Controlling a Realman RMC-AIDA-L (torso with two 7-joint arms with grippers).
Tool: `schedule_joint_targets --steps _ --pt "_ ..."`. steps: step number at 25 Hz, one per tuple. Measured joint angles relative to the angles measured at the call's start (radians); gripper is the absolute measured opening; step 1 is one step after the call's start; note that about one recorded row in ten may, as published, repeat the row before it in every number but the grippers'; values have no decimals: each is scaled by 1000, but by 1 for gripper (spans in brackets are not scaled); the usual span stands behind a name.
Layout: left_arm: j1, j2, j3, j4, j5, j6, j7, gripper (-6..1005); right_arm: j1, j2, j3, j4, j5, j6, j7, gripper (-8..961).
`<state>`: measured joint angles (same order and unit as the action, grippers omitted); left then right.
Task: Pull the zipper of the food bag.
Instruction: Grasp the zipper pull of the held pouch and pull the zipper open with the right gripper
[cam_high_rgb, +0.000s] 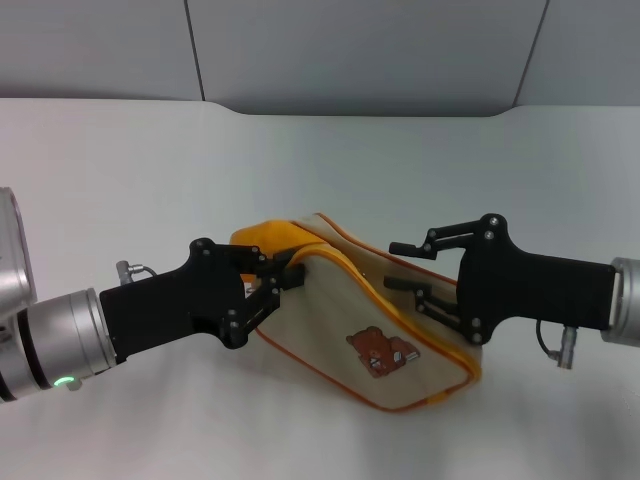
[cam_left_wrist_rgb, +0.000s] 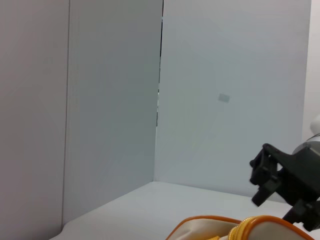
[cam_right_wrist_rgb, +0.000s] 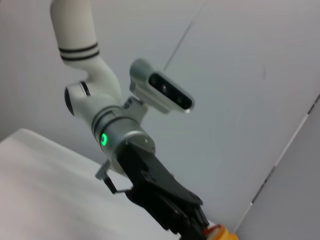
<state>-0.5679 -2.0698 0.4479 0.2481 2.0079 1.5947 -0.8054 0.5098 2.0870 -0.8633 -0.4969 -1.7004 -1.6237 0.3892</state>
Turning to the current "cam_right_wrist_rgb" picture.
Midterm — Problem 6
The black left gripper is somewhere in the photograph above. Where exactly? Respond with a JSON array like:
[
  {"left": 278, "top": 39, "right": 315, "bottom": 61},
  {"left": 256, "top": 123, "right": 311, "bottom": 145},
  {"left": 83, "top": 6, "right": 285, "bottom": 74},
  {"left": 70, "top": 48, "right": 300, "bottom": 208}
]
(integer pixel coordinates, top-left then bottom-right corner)
[{"left": 116, "top": 143, "right": 211, "bottom": 240}]

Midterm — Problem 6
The silver camera mount bracket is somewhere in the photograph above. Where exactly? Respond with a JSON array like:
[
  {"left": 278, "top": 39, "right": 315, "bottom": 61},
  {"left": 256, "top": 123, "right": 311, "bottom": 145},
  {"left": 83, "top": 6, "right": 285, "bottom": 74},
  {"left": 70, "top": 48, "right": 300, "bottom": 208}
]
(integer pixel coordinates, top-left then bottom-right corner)
[{"left": 123, "top": 96, "right": 149, "bottom": 119}]

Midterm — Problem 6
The beige orange zipper food bag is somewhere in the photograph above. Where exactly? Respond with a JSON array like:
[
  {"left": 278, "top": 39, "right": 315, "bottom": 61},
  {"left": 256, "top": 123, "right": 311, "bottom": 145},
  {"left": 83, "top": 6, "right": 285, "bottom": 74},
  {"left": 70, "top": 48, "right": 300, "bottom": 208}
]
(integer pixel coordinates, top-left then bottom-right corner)
[{"left": 201, "top": 223, "right": 241, "bottom": 240}]

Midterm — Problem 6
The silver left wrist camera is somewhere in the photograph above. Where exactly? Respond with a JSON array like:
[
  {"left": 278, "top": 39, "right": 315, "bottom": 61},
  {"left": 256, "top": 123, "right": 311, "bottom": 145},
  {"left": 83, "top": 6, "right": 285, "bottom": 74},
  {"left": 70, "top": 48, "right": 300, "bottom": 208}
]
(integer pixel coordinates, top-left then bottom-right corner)
[{"left": 128, "top": 58, "right": 196, "bottom": 115}]

